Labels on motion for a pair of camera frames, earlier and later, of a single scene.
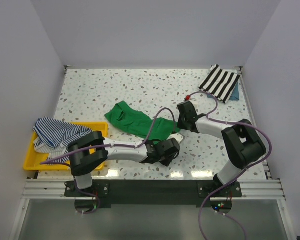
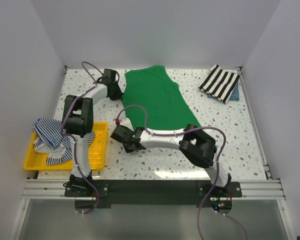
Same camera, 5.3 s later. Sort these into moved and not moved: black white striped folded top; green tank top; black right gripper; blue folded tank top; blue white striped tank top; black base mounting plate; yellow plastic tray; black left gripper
Moved: black left gripper; green tank top; black right gripper
Not moved: black white striped folded top; yellow plastic tray; black base mounting plate; blue white striped tank top; blue folded tank top
